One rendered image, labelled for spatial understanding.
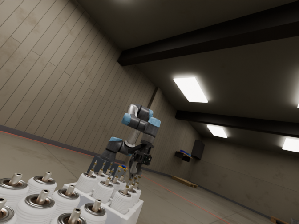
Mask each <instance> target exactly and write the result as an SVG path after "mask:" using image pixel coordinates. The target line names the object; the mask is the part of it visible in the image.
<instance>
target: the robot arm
mask: <svg viewBox="0 0 299 224"><path fill-rule="evenodd" d="M121 122H122V123H123V124H125V125H126V126H129V127H131V128H133V129H132V131H131V133H130V135H129V137H128V139H127V140H125V141H122V139H119V138H116V137H111V138H110V140H109V142H108V145H107V147H106V149H105V151H104V152H103V153H102V154H101V155H100V158H102V159H104V160H106V161H108V162H113V163H114V162H115V158H116V153H117V152H119V153H122V154H124V155H126V156H131V155H132V157H131V159H130V161H129V178H131V176H132V178H134V177H135V176H136V174H137V175H141V174H142V170H141V167H142V165H143V164H144V165H147V166H149V165H150V162H151V159H152V156H151V155H150V150H151V148H154V146H153V145H152V144H153V142H154V139H155V137H156V134H157V132H158V129H159V127H160V123H161V122H160V120H158V119H156V118H153V111H152V110H150V109H148V108H146V107H144V106H142V105H140V104H130V105H129V106H128V108H127V113H125V114H124V116H123V119H122V121H121ZM141 132H142V133H143V136H142V138H141V142H140V143H141V144H140V145H137V146H135V142H136V140H137V138H138V137H139V135H140V133H141ZM135 161H137V162H138V163H137V162H135Z"/></svg>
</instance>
